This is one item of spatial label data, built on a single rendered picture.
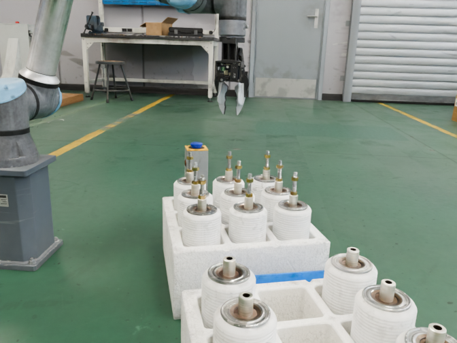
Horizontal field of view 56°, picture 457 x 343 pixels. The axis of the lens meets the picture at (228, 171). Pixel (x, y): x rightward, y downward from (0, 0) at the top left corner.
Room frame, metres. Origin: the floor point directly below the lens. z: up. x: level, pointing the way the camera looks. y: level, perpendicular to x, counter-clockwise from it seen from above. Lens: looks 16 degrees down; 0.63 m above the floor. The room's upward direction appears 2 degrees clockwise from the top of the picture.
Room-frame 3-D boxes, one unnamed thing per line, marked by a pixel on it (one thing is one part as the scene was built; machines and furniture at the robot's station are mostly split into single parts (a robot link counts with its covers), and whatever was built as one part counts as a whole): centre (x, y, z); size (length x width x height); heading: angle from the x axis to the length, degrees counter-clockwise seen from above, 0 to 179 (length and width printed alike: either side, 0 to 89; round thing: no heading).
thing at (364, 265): (0.73, -0.24, 0.25); 0.08 x 0.08 x 0.01
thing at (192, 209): (0.99, 0.06, 0.25); 0.08 x 0.08 x 0.01
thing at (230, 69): (1.22, 0.00, 0.60); 0.09 x 0.08 x 0.12; 170
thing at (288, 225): (1.04, -0.17, 0.16); 0.10 x 0.10 x 0.18
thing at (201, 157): (1.39, 0.11, 0.16); 0.07 x 0.07 x 0.31; 13
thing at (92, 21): (5.37, 1.65, 0.87); 0.41 x 0.17 x 0.25; 176
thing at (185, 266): (1.13, -0.03, 0.09); 0.39 x 0.39 x 0.18; 13
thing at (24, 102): (1.21, 0.63, 0.47); 0.13 x 0.12 x 0.14; 170
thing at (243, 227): (1.01, -0.05, 0.16); 0.10 x 0.10 x 0.18
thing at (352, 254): (0.73, -0.24, 0.26); 0.02 x 0.02 x 0.03
